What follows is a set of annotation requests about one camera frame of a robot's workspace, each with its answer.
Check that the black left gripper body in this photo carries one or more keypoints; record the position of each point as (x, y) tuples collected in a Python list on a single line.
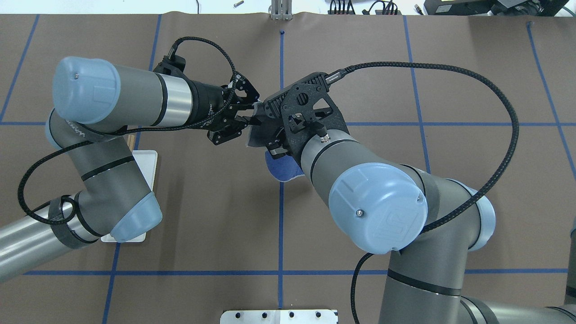
[(206, 103)]

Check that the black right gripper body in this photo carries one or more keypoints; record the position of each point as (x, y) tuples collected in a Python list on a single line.
[(276, 145)]

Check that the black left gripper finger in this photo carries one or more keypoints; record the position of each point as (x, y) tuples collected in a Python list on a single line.
[(223, 129), (244, 94)]

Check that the blue microfiber towel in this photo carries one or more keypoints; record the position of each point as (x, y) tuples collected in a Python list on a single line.
[(271, 136)]

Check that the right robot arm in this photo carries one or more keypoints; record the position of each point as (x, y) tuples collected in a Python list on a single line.
[(428, 224)]

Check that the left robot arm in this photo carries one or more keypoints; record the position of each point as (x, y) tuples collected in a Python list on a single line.
[(95, 102)]

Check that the left wooden rack rod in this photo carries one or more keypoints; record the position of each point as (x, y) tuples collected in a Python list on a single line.
[(131, 139)]

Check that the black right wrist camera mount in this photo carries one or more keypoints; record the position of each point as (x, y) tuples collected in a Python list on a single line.
[(322, 114)]

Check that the aluminium frame post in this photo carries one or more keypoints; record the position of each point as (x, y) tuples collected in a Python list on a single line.
[(281, 10)]

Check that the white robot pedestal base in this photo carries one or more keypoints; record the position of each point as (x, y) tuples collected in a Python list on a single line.
[(298, 316)]

